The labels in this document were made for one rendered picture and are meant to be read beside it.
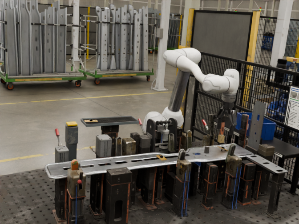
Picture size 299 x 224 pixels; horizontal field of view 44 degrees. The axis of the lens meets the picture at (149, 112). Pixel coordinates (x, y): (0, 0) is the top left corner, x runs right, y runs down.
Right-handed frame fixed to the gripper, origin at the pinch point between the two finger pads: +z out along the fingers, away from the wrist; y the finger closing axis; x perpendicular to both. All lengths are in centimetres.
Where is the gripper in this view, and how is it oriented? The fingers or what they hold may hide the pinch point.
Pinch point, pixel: (224, 130)
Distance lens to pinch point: 252.2
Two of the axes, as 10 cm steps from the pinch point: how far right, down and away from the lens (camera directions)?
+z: -0.7, 9.6, 2.6
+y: 4.3, 2.6, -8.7
